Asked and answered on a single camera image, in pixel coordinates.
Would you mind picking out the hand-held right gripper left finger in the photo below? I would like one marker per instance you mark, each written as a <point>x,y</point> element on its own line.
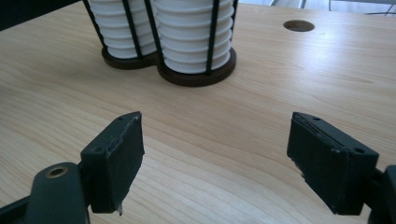
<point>115,174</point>

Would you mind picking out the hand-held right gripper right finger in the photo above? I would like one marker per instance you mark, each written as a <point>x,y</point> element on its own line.
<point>330,165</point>

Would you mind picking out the short stack of paper cups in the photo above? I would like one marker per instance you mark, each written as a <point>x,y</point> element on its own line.
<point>112,31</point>

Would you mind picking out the tall stack of paper cups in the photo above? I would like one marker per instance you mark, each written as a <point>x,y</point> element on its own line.
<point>186,37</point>

